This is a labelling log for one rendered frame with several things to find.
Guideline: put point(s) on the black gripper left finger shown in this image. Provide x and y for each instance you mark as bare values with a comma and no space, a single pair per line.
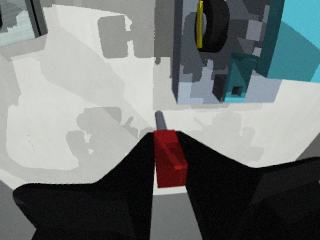
121,201

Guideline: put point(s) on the red-headed stop pin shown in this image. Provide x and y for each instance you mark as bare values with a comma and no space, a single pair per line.
171,166

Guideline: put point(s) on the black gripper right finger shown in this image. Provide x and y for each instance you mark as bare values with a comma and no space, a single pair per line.
224,193

